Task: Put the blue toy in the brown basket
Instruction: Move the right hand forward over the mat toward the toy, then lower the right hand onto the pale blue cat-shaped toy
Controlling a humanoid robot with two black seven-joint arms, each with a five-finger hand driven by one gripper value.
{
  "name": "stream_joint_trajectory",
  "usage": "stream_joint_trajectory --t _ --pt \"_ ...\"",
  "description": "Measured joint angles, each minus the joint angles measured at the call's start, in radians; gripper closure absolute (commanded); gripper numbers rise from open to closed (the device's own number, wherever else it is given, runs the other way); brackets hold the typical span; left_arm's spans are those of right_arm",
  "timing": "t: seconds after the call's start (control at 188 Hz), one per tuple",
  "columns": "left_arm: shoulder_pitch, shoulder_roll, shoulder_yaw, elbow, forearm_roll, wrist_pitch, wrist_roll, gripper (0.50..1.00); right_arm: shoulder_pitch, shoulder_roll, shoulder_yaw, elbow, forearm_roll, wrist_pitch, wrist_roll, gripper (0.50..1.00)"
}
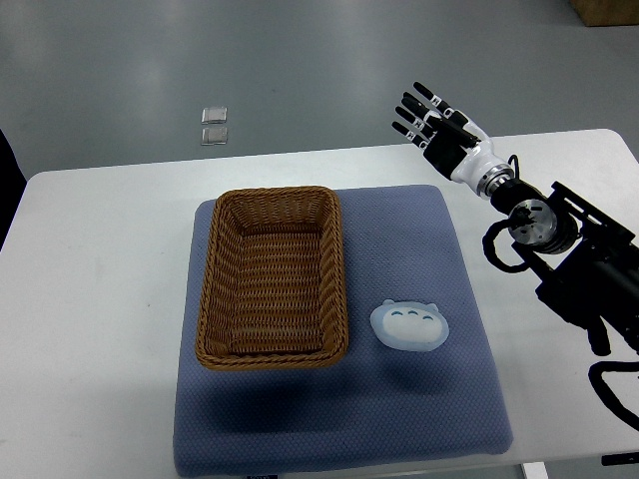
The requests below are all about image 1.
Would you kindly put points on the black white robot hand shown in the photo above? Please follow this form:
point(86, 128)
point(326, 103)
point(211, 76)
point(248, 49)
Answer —
point(459, 156)

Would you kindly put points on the blue white plush toy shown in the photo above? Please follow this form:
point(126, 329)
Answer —
point(409, 325)

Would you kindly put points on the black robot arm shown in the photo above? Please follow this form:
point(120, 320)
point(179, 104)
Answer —
point(586, 262)

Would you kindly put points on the brown wicker basket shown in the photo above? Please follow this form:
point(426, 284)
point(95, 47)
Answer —
point(273, 293)

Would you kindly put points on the brown cardboard box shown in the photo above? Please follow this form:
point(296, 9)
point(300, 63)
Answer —
point(606, 13)

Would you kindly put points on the upper metal floor plate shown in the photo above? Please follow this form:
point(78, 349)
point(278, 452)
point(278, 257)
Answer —
point(214, 115)

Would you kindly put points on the metal floor plate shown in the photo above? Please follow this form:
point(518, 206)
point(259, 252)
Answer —
point(214, 135)
point(214, 115)

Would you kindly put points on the lower metal floor plate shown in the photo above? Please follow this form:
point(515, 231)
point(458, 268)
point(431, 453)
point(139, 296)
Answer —
point(214, 135)

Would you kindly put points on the blue fabric mat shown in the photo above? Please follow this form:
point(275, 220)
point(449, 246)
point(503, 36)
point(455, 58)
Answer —
point(377, 405)

